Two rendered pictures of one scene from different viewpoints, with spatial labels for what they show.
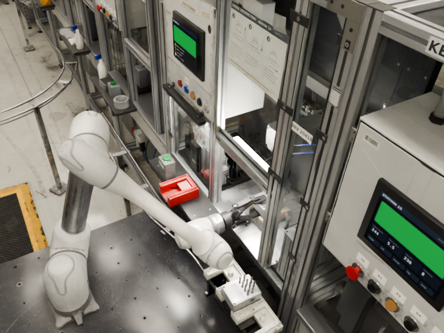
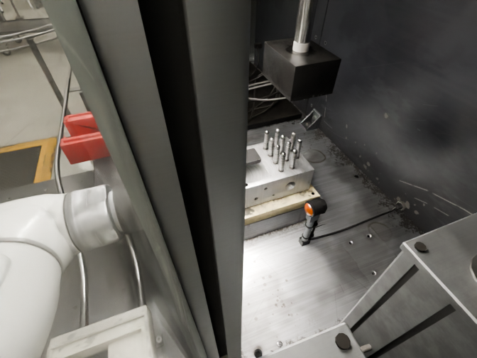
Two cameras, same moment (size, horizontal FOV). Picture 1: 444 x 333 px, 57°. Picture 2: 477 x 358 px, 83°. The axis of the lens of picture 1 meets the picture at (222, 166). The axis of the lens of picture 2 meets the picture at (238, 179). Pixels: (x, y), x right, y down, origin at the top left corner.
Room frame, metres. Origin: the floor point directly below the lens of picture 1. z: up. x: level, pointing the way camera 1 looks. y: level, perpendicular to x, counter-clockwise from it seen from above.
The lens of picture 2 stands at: (0.97, -0.24, 1.33)
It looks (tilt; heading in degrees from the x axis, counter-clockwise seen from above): 46 degrees down; 12
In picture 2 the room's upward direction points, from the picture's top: straight up
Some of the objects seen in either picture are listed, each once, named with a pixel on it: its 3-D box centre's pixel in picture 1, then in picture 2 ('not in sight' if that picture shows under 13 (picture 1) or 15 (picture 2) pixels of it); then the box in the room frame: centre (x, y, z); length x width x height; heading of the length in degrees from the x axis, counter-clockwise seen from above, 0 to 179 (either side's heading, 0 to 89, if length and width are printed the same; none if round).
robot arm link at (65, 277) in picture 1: (65, 278); not in sight; (0.96, 0.62, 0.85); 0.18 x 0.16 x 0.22; 13
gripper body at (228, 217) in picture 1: (230, 218); not in sight; (1.20, -0.05, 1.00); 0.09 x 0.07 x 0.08; 123
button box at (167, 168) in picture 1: (168, 166); not in sight; (1.56, 0.27, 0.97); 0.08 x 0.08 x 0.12; 33
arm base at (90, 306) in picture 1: (73, 302); not in sight; (0.94, 0.61, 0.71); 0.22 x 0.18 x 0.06; 33
